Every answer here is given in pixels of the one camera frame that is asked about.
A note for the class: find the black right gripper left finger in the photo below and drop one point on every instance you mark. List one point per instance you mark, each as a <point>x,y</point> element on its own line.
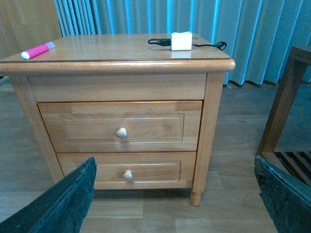
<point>61,209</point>

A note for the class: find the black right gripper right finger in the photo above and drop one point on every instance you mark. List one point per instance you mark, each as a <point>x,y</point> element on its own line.
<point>286,199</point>

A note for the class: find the drawer round knob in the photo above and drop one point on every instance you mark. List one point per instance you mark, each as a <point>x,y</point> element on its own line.
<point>121,133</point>
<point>128,175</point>

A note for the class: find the wooden drawer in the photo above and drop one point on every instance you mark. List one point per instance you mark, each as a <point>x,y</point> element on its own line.
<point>151,126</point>
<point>151,170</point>

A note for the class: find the pink marker with clear cap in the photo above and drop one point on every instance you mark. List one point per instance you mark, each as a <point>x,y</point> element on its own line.
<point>31,53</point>

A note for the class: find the wooden nightstand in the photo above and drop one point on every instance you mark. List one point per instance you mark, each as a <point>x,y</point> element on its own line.
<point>122,68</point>

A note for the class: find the grey blue curtain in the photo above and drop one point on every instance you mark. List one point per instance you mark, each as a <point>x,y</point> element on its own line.
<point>259,33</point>

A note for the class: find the white charger adapter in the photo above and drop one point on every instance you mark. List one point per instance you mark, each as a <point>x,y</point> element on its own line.
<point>181,41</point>

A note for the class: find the dark wooden furniture frame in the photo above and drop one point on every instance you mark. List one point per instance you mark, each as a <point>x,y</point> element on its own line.
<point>295,163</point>

